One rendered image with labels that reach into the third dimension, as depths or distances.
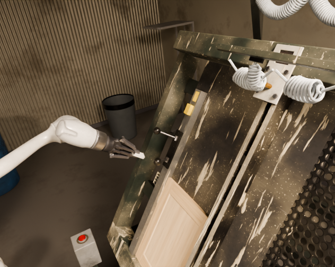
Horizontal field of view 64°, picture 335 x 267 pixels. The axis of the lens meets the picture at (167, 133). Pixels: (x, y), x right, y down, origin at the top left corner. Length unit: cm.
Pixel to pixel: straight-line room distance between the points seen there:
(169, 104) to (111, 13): 364
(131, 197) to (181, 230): 49
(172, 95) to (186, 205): 60
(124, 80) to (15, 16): 194
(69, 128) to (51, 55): 368
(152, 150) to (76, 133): 54
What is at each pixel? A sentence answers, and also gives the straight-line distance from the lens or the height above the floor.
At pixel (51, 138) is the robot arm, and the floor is 161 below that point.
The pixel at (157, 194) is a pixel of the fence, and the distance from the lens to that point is 142.
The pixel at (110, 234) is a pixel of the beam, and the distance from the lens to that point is 182.
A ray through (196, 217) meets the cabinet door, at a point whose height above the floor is 127.
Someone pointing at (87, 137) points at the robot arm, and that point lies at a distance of 118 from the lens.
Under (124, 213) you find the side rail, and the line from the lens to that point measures 172.
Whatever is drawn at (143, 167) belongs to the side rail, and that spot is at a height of 124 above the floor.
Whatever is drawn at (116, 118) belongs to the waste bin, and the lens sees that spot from 434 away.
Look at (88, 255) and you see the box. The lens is 175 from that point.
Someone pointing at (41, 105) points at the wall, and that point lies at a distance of 492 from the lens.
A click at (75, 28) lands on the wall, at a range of 483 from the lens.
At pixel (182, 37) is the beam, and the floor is 192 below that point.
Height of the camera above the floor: 214
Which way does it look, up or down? 28 degrees down
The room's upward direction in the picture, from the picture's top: 7 degrees counter-clockwise
